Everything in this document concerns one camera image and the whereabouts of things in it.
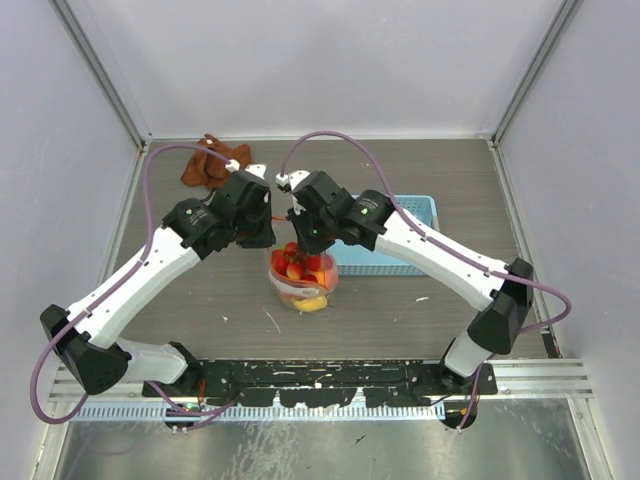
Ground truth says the red strawberry bunch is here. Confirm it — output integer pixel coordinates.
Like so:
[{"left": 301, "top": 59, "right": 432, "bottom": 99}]
[{"left": 270, "top": 242, "right": 323, "bottom": 285}]

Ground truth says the clear zip top bag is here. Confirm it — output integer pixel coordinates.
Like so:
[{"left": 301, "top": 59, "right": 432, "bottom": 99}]
[{"left": 265, "top": 216, "right": 339, "bottom": 314}]

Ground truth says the yellow apple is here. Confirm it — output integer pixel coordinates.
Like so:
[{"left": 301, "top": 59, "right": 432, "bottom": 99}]
[{"left": 291, "top": 295, "right": 329, "bottom": 313}]

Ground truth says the orange pink peach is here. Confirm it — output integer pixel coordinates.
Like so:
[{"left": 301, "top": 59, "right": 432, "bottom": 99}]
[{"left": 316, "top": 255, "right": 339, "bottom": 291}]

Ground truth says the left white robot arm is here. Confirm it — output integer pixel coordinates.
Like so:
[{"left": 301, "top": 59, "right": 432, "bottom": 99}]
[{"left": 40, "top": 164, "right": 275, "bottom": 396}]

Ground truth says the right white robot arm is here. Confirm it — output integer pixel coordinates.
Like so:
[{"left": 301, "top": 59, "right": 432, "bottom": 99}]
[{"left": 276, "top": 170, "right": 533, "bottom": 394}]

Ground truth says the light blue plastic basket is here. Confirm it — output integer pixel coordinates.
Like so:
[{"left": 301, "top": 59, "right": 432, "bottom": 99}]
[{"left": 329, "top": 195, "right": 439, "bottom": 277}]

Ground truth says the brown cloth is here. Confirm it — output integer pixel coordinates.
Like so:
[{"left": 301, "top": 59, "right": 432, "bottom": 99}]
[{"left": 181, "top": 134, "right": 252, "bottom": 190}]

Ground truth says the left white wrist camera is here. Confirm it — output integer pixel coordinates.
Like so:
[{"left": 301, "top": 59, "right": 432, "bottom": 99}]
[{"left": 225, "top": 160, "right": 267, "bottom": 180}]

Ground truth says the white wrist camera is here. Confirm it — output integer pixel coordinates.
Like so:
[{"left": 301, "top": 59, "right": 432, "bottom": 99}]
[
  {"left": 275, "top": 170, "right": 310, "bottom": 215},
  {"left": 225, "top": 160, "right": 267, "bottom": 180}
]

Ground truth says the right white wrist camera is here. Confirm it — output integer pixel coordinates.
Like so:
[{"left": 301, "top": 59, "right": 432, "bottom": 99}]
[{"left": 275, "top": 170, "right": 310, "bottom": 215}]

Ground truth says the aluminium frame post left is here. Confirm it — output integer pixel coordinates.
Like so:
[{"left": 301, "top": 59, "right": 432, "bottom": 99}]
[{"left": 49, "top": 0, "right": 148, "bottom": 150}]

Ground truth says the aluminium frame post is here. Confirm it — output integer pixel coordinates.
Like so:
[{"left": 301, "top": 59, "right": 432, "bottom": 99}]
[
  {"left": 49, "top": 0, "right": 148, "bottom": 150},
  {"left": 489, "top": 0, "right": 584, "bottom": 148}
]

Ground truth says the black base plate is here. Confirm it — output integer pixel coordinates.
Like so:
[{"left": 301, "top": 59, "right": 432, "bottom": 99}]
[{"left": 142, "top": 360, "right": 497, "bottom": 408}]

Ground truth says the white slotted cable duct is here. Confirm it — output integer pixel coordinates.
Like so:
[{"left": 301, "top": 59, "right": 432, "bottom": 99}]
[{"left": 73, "top": 401, "right": 445, "bottom": 422}]

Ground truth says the aluminium frame post right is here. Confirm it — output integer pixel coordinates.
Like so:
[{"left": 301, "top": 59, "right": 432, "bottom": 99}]
[{"left": 489, "top": 0, "right": 584, "bottom": 148}]

